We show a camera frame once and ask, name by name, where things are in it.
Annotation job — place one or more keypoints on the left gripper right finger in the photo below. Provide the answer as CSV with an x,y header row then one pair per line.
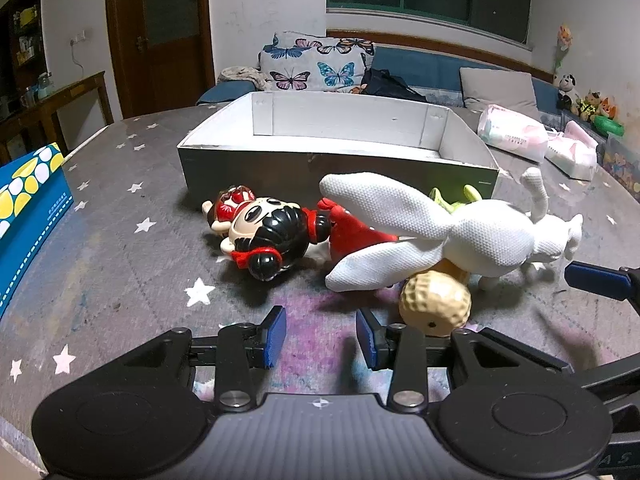
x,y
380,344

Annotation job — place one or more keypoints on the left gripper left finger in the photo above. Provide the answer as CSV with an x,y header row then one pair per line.
x,y
256,345

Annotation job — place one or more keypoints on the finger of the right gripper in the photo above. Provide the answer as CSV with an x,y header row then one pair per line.
x,y
622,284

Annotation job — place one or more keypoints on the tan peanut toy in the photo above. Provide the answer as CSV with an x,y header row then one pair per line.
x,y
436,301

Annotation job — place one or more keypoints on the red black doll figure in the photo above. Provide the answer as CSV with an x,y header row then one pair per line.
x,y
266,236

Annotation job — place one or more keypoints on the white plush rabbit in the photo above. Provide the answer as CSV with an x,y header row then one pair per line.
x,y
489,238

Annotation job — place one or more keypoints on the grey star table mat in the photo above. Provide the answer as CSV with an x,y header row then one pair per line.
x,y
133,257

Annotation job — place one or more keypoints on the pink tissue pack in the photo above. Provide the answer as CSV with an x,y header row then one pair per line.
x,y
513,132
573,151

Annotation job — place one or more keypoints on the green toy container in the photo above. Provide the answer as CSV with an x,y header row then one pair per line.
x,y
607,126

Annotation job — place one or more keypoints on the yellow orange plush toys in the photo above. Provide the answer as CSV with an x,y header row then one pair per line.
x,y
593,105

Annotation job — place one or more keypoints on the panda plush toy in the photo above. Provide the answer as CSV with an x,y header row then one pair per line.
x,y
567,97

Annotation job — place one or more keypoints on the white cardboard box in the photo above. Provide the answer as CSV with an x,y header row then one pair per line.
x,y
281,144

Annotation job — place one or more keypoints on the grey cushion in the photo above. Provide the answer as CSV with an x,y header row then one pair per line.
x,y
511,90

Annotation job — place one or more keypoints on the blue yellow tissue box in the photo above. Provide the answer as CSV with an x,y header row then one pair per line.
x,y
34,198

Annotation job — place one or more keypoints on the black backpack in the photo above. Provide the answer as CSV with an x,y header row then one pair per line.
x,y
383,83

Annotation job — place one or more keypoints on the beige folded blanket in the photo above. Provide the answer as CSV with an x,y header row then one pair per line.
x,y
248,74

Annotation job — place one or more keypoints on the blue sofa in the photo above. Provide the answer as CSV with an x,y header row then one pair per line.
x,y
436,76

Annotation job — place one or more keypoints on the butterfly pattern pillow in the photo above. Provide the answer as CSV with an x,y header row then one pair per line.
x,y
297,62

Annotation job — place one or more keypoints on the wooden side table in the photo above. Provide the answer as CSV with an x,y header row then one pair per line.
x,y
45,113

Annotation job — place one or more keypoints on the brown wooden door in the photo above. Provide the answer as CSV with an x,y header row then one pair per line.
x,y
161,53

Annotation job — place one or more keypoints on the dark bookshelf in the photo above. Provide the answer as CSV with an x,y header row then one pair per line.
x,y
22,54

